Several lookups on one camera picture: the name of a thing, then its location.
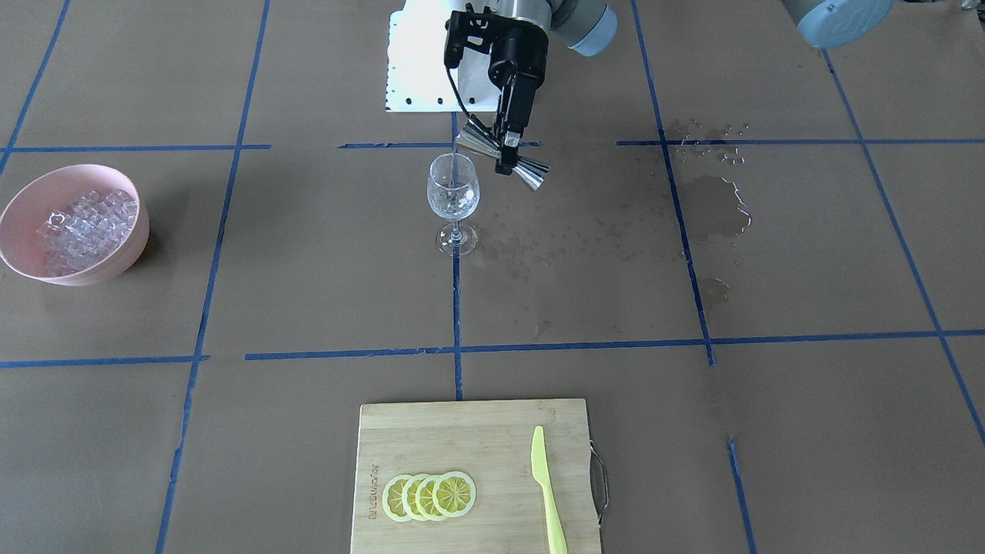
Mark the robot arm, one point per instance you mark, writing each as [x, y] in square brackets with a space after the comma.
[588, 27]

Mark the steel cocktail jigger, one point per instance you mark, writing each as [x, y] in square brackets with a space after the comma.
[475, 137]

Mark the pile of ice cubes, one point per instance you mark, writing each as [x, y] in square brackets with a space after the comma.
[85, 231]

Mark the bamboo cutting board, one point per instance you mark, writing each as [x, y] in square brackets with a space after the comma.
[490, 441]

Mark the yellow plastic knife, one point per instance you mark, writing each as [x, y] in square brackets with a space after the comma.
[540, 472]

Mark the clear wine glass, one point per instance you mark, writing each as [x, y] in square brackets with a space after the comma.
[454, 192]

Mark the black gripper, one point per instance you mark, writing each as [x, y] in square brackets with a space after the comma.
[525, 68]

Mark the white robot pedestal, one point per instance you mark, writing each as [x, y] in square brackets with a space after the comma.
[416, 77]

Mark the pink bowl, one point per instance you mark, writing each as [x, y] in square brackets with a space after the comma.
[21, 249]

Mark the lemon slice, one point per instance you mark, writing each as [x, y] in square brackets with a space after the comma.
[410, 497]
[424, 497]
[393, 504]
[454, 494]

